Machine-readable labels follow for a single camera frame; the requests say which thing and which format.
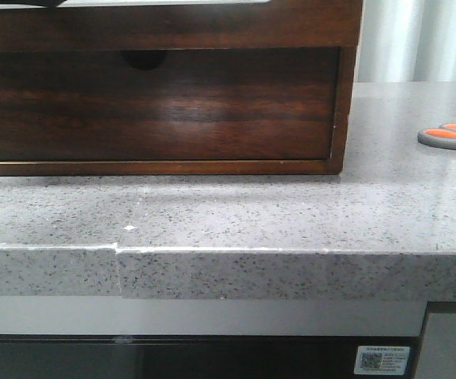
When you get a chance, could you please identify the grey orange scissors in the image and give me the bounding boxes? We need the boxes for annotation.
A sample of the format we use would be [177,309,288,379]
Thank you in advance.
[417,123,456,151]

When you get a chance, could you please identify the dark wooden drawer cabinet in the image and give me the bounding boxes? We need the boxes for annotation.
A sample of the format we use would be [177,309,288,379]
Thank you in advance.
[0,39,361,177]

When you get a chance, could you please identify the white curtain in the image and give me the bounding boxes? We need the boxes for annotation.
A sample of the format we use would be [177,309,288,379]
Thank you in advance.
[355,1,456,83]

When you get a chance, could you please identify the white QR code sticker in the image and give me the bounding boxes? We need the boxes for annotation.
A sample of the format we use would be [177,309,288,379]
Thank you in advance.
[353,346,411,376]

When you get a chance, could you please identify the grey cabinet panel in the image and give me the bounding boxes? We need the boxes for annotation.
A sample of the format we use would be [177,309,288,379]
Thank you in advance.
[414,302,456,378]

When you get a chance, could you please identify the black glass appliance door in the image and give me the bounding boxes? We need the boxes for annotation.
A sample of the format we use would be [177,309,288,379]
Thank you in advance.
[0,335,420,378]

